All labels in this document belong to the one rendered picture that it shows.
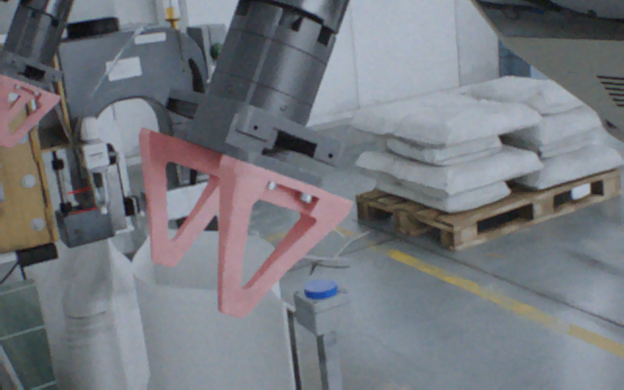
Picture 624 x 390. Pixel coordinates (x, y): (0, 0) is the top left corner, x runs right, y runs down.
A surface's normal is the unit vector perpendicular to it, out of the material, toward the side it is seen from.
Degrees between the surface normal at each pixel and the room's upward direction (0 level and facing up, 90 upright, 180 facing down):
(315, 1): 89
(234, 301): 99
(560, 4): 130
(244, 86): 69
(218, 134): 61
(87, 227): 90
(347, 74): 90
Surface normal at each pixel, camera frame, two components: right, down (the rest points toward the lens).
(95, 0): 0.93, 0.00
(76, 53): 0.50, 0.18
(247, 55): -0.41, -0.15
